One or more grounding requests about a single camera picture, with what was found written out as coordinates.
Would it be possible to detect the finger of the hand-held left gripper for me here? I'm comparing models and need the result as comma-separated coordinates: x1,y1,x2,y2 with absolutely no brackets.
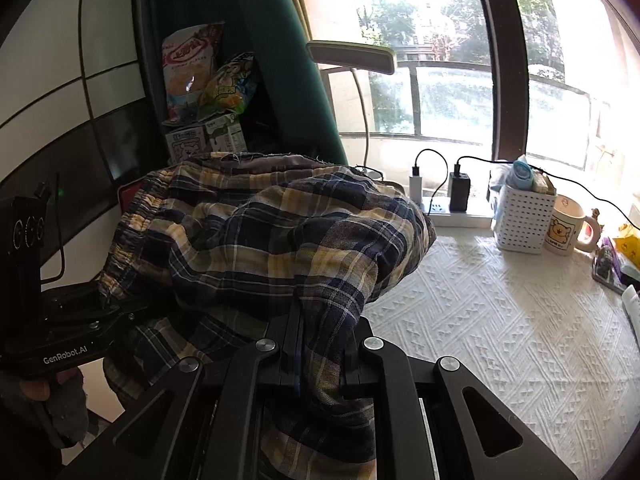
102,299,152,334

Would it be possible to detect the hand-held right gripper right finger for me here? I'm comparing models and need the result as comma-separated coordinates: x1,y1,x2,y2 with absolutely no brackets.
298,310,577,480

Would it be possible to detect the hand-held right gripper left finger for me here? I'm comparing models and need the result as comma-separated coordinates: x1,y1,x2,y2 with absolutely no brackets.
59,306,303,480

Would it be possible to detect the plaid flannel shirt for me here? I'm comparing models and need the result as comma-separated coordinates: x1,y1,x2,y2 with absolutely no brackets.
97,152,437,480

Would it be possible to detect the person's left hand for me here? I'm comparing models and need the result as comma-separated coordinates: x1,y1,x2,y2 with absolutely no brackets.
0,367,90,449

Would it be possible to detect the white power strip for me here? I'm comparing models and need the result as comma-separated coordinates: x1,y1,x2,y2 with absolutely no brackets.
367,194,494,229

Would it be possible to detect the small white bear box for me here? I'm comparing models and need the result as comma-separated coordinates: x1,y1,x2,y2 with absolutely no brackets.
165,124,209,165

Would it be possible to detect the white charger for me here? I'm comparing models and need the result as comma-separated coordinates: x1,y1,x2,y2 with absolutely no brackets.
408,163,424,206

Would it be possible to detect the black charger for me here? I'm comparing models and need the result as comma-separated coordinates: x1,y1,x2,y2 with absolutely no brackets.
448,162,471,213

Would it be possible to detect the small white green box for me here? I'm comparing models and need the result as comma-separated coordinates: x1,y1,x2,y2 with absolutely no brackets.
202,113,249,155

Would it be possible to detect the white perforated basket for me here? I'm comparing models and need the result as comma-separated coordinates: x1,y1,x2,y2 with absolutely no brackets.
492,182,557,254

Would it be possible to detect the cream bear mug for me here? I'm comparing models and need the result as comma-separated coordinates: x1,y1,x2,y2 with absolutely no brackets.
543,193,601,257

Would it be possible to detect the teal bottle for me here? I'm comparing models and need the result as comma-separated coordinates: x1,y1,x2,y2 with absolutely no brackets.
507,155,534,191

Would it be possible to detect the green snack bag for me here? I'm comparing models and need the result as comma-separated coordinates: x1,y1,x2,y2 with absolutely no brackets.
197,50,259,122

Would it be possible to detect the pink snack bag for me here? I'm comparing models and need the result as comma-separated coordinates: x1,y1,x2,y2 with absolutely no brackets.
160,20,225,127

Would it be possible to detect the small packet in basket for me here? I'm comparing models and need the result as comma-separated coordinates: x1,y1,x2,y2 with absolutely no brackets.
529,164,557,196

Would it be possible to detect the small green ornament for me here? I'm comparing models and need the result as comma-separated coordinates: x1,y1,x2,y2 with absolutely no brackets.
592,237,624,287

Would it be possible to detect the yellow packet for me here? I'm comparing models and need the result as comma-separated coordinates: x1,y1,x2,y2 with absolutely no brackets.
613,222,640,262

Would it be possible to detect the white desk lamp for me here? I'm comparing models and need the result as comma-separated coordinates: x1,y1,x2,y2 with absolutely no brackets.
305,39,397,177

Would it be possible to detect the balcony railing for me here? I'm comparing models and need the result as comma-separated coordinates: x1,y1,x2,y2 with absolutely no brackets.
319,59,609,172

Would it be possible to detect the teal curtain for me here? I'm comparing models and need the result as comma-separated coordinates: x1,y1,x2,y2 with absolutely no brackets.
132,0,349,167

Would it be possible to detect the short black cable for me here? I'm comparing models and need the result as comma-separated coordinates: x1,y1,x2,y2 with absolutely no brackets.
412,148,450,207

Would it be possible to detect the long black cable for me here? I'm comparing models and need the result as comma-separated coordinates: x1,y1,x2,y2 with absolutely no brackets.
455,155,640,232

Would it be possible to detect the dark window frame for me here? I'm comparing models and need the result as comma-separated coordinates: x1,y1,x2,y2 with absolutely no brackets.
469,0,531,162

